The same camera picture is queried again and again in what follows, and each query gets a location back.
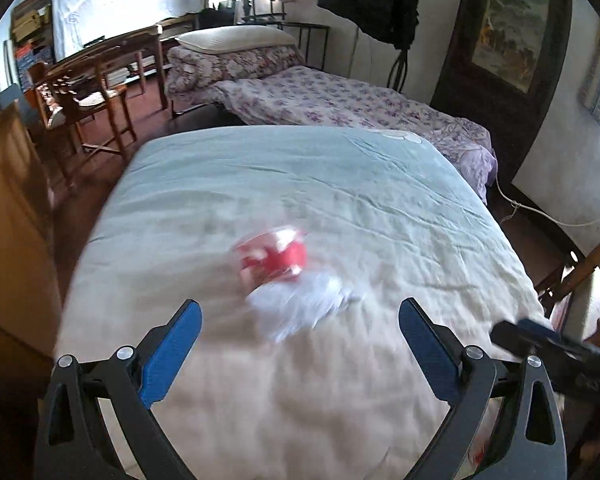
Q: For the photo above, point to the black metal side table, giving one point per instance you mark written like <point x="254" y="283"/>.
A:
<point x="310" y="27"/>

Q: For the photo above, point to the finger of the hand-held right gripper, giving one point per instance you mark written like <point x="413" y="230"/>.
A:
<point x="520" y="337"/>
<point x="537" y="326"/>

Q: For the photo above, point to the folded floral quilt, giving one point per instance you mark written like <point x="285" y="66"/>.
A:
<point x="220" y="67"/>

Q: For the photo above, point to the dark wooden chair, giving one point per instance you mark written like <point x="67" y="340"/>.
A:
<point x="587" y="265"/>

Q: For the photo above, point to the shelf with boxes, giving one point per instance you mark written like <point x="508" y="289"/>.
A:
<point x="30" y="40"/>

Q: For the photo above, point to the black jacket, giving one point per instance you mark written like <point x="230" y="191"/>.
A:
<point x="370" y="0"/>

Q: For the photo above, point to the carved wooden chair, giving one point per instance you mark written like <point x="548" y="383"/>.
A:
<point x="95" y="97"/>

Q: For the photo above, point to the dark metal coat rack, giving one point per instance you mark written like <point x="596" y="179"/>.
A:
<point x="397" y="72"/>

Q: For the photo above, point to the white pillow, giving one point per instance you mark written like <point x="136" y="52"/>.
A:
<point x="235" y="40"/>

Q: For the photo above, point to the white cover sheet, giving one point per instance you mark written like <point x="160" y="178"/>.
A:
<point x="130" y="0"/>

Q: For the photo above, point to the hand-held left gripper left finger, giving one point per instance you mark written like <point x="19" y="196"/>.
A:
<point x="172" y="350"/>

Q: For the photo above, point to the purple floral bedsheet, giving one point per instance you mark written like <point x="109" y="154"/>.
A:
<point x="330" y="95"/>

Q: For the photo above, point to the wooden table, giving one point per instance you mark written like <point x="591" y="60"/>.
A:
<point x="115" y="47"/>

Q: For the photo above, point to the wooden cabinet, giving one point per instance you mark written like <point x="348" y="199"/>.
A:
<point x="10" y="220"/>

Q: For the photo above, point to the dark framed painting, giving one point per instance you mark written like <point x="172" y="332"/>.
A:
<point x="515" y="25"/>

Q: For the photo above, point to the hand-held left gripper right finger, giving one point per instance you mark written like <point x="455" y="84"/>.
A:
<point x="427" y="350"/>

